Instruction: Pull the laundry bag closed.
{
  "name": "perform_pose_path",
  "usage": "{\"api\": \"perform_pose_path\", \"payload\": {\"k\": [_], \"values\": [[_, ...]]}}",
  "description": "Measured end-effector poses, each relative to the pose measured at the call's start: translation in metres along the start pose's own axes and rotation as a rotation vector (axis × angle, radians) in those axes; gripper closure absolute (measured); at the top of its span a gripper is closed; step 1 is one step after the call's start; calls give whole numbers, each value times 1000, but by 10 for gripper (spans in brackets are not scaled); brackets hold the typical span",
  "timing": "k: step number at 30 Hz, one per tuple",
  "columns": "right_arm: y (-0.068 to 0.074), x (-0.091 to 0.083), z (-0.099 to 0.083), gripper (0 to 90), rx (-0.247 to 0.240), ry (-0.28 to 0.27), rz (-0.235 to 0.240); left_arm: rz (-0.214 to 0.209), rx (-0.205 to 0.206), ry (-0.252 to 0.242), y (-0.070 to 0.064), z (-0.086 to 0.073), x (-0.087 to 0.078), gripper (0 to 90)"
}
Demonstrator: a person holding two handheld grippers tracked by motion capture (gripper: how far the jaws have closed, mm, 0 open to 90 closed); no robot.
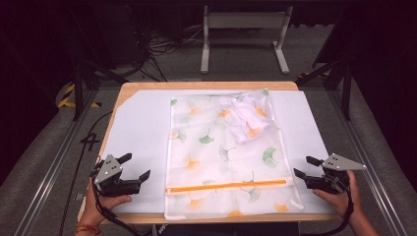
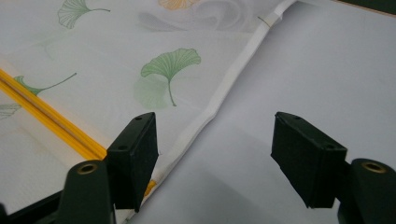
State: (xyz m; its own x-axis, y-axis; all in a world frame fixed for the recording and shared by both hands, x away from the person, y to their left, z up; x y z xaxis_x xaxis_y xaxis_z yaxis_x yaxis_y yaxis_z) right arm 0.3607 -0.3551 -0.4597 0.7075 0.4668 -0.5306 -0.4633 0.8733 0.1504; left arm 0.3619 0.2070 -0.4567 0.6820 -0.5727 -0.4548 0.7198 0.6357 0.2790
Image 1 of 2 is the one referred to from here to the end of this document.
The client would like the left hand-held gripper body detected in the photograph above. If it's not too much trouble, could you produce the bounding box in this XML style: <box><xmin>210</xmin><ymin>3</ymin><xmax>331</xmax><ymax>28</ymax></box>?
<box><xmin>92</xmin><ymin>153</ymin><xmax>143</xmax><ymax>199</ymax></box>

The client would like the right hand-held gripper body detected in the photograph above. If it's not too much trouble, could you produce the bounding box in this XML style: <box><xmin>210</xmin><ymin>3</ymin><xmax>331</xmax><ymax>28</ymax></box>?
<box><xmin>304</xmin><ymin>152</ymin><xmax>368</xmax><ymax>195</ymax></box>

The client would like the leaf print mesh laundry bag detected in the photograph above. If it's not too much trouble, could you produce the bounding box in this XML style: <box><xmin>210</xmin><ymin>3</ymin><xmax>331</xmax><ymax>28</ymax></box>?
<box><xmin>163</xmin><ymin>87</ymin><xmax>305</xmax><ymax>221</ymax></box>

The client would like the white garment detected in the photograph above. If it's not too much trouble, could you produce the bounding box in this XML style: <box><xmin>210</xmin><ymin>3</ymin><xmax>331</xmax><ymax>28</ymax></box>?
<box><xmin>218</xmin><ymin>89</ymin><xmax>275</xmax><ymax>144</ymax></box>

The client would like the person's right hand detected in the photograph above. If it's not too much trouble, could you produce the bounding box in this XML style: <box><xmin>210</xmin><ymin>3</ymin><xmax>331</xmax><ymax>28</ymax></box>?
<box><xmin>312</xmin><ymin>170</ymin><xmax>362</xmax><ymax>220</ymax></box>

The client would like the person's left hand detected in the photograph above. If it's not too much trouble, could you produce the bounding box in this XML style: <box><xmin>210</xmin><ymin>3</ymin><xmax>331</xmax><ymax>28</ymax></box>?
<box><xmin>80</xmin><ymin>178</ymin><xmax>133</xmax><ymax>227</ymax></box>

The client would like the white table sheet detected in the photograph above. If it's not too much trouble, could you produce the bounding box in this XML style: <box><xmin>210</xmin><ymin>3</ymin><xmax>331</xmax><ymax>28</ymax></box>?
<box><xmin>98</xmin><ymin>88</ymin><xmax>336</xmax><ymax>214</ymax></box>

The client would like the black metal stand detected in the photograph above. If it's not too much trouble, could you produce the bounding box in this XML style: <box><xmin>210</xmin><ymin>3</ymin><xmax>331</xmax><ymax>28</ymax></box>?
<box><xmin>69</xmin><ymin>48</ymin><xmax>130</xmax><ymax>122</ymax></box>
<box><xmin>295</xmin><ymin>53</ymin><xmax>354</xmax><ymax>122</ymax></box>

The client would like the yellow black hazard tape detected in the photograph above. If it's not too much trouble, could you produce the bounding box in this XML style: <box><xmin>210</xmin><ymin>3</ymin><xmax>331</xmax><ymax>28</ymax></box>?
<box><xmin>57</xmin><ymin>83</ymin><xmax>102</xmax><ymax>109</ymax></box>

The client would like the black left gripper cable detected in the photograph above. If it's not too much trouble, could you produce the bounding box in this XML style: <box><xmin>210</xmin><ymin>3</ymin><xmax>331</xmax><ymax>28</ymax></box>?
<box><xmin>90</xmin><ymin>163</ymin><xmax>147</xmax><ymax>236</ymax></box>

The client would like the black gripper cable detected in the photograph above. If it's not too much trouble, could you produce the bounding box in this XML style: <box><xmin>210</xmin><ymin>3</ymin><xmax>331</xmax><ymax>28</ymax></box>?
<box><xmin>299</xmin><ymin>178</ymin><xmax>356</xmax><ymax>236</ymax></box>
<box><xmin>90</xmin><ymin>163</ymin><xmax>147</xmax><ymax>236</ymax></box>

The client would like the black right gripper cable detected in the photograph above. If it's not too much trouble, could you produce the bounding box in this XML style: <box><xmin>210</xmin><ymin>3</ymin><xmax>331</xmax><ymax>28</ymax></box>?
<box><xmin>299</xmin><ymin>178</ymin><xmax>356</xmax><ymax>236</ymax></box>

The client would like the aluminium floor rail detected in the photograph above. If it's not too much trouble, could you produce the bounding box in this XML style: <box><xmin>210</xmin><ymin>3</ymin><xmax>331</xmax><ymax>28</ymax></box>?
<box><xmin>12</xmin><ymin>88</ymin><xmax>100</xmax><ymax>236</ymax></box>
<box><xmin>327</xmin><ymin>88</ymin><xmax>409</xmax><ymax>236</ymax></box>

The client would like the thin black floor cable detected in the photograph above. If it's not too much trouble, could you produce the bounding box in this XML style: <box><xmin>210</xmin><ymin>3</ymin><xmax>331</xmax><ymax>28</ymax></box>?
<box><xmin>58</xmin><ymin>110</ymin><xmax>114</xmax><ymax>236</ymax></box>

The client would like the red string bracelet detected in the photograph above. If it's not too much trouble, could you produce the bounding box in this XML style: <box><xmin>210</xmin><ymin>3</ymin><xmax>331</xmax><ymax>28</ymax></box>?
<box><xmin>75</xmin><ymin>222</ymin><xmax>102</xmax><ymax>235</ymax></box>

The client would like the bundle of black floor cables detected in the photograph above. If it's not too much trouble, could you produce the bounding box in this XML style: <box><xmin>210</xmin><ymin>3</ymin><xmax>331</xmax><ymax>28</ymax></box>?
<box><xmin>129</xmin><ymin>24</ymin><xmax>206</xmax><ymax>83</ymax></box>

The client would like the white metal desk frame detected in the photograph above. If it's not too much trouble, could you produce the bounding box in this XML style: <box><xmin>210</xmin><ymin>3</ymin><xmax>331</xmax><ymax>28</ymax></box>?
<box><xmin>200</xmin><ymin>4</ymin><xmax>295</xmax><ymax>76</ymax></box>

